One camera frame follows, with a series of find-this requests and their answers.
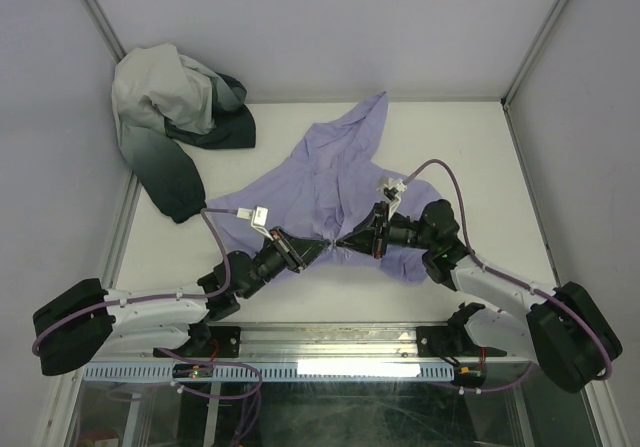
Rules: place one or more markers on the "aluminium mounting rail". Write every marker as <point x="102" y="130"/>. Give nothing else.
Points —
<point x="258" y="342"/>

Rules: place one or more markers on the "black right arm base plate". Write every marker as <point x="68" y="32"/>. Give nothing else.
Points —
<point x="445" y="341"/>

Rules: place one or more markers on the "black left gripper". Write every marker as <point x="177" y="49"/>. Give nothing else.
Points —
<point x="387" y="230"/>

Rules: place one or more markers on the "aluminium left corner post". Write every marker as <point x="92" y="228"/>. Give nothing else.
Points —
<point x="104" y="28"/>

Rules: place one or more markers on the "lavender purple jacket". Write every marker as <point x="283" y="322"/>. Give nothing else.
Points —
<point x="323" y="189"/>

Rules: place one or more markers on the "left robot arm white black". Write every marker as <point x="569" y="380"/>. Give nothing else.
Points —
<point x="88" y="319"/>

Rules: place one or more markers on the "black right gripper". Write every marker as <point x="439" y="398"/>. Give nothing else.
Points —
<point x="282" y="253"/>

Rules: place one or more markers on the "grey slotted cable duct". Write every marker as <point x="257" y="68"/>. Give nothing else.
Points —
<point x="304" y="370"/>

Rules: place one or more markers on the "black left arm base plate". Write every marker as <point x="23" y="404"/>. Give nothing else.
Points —
<point x="208" y="341"/>

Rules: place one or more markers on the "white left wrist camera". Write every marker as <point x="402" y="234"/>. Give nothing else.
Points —
<point x="257" y="218"/>

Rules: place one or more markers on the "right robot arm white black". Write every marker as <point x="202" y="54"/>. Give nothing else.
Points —
<point x="561" y="330"/>

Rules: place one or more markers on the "aluminium corner post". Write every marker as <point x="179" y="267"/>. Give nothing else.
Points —
<point x="104" y="28"/>
<point x="539" y="41"/>

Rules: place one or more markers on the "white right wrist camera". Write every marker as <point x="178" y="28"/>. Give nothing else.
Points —
<point x="392" y="190"/>

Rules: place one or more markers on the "grey and dark green jacket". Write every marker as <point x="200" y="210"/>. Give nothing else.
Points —
<point x="163" y="100"/>

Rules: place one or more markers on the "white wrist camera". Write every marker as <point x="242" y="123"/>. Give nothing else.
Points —
<point x="392" y="190"/>
<point x="257" y="218"/>

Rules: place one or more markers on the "aluminium right corner post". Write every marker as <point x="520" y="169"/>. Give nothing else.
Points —
<point x="539" y="41"/>

